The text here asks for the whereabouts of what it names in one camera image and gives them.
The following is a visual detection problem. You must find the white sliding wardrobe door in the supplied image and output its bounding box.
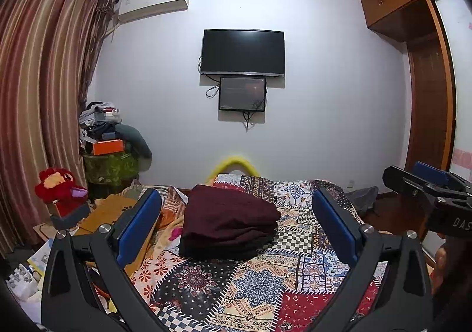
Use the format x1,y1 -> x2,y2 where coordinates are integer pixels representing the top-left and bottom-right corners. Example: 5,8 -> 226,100
433,0 -> 472,185

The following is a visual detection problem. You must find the maroon garment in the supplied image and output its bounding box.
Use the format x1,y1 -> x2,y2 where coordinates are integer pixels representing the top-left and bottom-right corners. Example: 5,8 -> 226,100
179,184 -> 281,258

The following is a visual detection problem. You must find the red plush toy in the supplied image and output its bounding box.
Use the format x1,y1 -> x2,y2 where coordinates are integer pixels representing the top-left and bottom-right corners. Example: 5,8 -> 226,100
35,168 -> 89,216

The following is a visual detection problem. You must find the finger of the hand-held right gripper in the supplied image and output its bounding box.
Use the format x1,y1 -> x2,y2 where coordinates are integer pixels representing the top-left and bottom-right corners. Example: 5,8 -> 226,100
382,166 -> 448,203
412,161 -> 466,189

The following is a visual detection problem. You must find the white air conditioner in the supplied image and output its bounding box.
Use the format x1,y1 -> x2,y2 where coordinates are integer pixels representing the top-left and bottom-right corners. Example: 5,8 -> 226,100
117,0 -> 190,24

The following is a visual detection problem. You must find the dark green bag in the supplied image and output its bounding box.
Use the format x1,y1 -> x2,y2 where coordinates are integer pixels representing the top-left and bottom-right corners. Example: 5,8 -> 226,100
114,124 -> 153,170

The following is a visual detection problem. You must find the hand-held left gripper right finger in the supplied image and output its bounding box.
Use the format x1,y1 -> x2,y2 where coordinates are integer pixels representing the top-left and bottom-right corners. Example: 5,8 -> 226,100
312,187 -> 434,332

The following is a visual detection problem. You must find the pile of clothes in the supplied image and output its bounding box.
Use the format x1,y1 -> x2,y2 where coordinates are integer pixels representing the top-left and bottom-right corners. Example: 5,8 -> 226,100
78,101 -> 123,144

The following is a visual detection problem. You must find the patchwork printed blanket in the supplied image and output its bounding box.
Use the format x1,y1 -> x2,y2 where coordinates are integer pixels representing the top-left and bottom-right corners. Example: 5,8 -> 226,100
149,173 -> 391,332

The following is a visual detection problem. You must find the grey backpack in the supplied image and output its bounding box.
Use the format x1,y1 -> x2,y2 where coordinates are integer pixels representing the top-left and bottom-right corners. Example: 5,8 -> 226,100
341,186 -> 380,216

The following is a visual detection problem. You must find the grey stand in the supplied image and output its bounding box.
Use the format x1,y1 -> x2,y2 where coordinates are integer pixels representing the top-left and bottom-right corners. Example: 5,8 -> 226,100
50,203 -> 91,231

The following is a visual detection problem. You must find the striped brown curtain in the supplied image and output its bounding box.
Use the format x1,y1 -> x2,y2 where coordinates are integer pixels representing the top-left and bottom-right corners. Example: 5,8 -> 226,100
0,0 -> 119,255

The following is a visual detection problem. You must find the cardboard box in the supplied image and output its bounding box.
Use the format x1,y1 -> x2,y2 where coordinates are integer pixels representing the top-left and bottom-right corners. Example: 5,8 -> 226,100
79,195 -> 139,235

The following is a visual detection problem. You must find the orange box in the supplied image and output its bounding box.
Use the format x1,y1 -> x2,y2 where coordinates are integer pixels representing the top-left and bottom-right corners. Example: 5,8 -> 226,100
92,139 -> 124,156

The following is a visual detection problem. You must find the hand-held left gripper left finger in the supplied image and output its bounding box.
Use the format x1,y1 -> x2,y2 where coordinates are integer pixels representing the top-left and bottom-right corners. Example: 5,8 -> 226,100
40,187 -> 166,332

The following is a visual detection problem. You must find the black wall television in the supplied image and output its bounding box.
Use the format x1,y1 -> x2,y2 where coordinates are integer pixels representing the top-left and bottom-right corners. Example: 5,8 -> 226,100
200,29 -> 286,78

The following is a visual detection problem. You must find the pile of white papers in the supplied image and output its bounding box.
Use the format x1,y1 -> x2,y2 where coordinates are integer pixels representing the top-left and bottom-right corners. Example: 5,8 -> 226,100
5,240 -> 48,303

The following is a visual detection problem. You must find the small black wall monitor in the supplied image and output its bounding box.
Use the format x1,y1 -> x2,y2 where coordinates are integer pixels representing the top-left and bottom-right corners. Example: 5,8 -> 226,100
218,76 -> 267,112

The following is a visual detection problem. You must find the yellow curved foam tube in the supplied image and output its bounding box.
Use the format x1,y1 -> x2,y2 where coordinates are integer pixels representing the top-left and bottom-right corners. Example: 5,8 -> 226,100
206,156 -> 259,185

